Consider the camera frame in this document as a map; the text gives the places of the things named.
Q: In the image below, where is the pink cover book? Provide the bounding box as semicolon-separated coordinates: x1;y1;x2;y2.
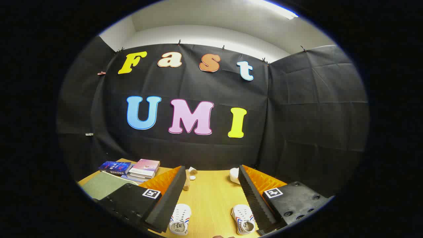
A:
130;159;161;177

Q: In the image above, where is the white striped canvas shoe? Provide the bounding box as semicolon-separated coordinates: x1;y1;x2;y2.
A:
231;204;255;236
169;203;192;236

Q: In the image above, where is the pale fabric storage box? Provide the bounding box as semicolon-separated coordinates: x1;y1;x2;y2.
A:
81;171;139;200

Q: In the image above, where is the dark blue cover book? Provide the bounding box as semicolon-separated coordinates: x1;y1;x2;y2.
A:
98;161;132;176

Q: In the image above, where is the brown plush toy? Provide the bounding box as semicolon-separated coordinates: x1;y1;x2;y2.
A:
183;167;199;191

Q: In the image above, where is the white plush toy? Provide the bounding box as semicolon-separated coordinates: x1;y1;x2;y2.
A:
229;168;242;185

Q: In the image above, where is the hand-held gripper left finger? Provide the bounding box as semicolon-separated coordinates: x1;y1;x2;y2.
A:
94;165;187;234

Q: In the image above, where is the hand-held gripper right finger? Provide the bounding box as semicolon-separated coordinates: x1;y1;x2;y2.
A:
238;165;335;236

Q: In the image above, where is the grey book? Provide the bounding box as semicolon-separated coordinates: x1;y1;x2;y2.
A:
127;170;156;180

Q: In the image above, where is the pale blue book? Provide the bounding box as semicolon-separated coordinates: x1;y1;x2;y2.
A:
121;175;149;183

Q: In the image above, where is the black backdrop cloth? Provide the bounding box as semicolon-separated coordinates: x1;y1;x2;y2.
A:
57;35;370;199

